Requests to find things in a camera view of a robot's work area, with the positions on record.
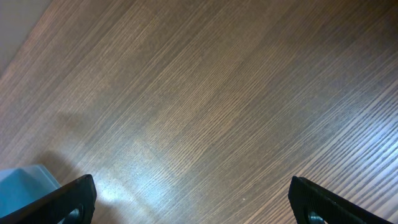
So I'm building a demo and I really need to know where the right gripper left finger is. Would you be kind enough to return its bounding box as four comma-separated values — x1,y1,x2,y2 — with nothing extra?
1,174,97,224

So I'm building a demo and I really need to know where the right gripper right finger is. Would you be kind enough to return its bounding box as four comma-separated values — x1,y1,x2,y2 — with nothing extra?
288,176,391,224

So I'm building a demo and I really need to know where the clear plastic storage bin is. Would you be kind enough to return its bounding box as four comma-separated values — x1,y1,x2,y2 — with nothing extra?
0,164,60,218

